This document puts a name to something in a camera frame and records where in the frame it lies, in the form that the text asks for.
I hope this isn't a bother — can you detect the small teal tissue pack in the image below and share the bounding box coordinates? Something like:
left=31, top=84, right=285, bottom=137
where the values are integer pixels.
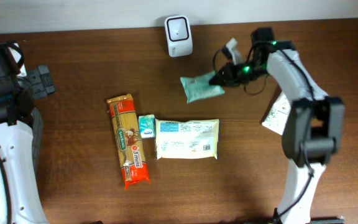
left=138, top=114, right=155, bottom=139

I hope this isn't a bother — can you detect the white cream tube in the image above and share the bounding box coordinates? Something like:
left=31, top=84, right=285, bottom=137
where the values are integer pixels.
left=262, top=92, right=291, bottom=135

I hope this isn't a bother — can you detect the orange spaghetti package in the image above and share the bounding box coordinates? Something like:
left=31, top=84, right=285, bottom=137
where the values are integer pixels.
left=106, top=94, right=150, bottom=189

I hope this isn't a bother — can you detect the white barcode scanner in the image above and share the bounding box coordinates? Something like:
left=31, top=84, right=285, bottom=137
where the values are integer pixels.
left=164, top=16, right=193, bottom=57

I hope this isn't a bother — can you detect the pale yellow snack package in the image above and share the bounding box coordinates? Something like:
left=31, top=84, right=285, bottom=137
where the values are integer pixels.
left=155, top=119, right=219, bottom=159

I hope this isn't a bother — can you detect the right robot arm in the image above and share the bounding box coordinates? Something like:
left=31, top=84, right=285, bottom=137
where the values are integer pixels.
left=209, top=27, right=345, bottom=223

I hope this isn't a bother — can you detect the black camera cable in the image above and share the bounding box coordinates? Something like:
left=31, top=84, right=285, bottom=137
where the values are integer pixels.
left=212, top=42, right=316, bottom=218

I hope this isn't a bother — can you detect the grey plastic mesh basket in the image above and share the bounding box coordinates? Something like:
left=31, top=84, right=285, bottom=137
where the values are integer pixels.
left=31, top=108, right=44, bottom=174

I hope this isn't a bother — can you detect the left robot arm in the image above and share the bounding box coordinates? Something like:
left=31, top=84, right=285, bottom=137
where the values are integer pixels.
left=0, top=40, right=56, bottom=223

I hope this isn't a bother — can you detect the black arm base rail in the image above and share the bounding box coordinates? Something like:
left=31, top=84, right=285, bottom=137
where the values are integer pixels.
left=310, top=217, right=345, bottom=224

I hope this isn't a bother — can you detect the teal wet wipes pack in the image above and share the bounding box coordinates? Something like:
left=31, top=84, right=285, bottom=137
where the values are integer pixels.
left=180, top=72, right=225, bottom=103

